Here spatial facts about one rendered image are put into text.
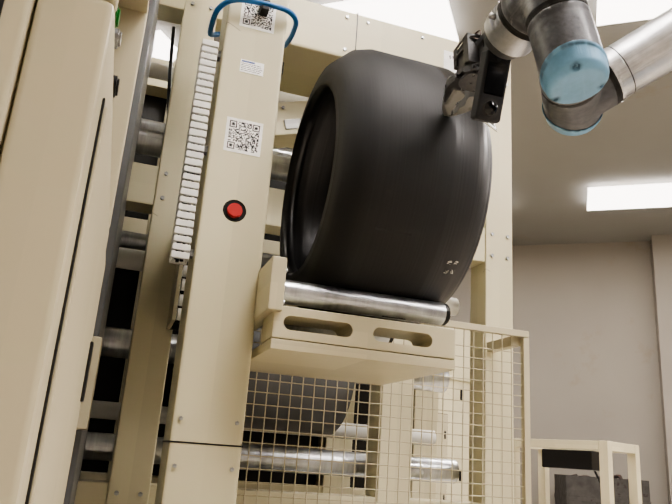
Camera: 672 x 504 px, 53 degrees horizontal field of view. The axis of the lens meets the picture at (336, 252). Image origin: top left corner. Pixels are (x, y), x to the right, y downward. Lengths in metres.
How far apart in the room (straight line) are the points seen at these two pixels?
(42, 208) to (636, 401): 9.09
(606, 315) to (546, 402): 1.38
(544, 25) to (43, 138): 0.75
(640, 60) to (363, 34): 0.96
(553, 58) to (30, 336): 0.78
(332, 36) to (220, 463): 1.15
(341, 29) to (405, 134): 0.71
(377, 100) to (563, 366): 8.26
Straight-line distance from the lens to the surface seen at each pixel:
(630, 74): 1.16
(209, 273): 1.30
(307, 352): 1.21
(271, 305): 1.19
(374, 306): 1.29
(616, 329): 9.50
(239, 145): 1.39
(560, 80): 1.01
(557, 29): 1.03
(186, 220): 1.33
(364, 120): 1.27
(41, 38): 0.50
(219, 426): 1.26
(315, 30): 1.90
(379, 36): 1.96
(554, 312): 9.53
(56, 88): 0.48
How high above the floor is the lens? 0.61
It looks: 17 degrees up
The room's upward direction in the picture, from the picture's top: 4 degrees clockwise
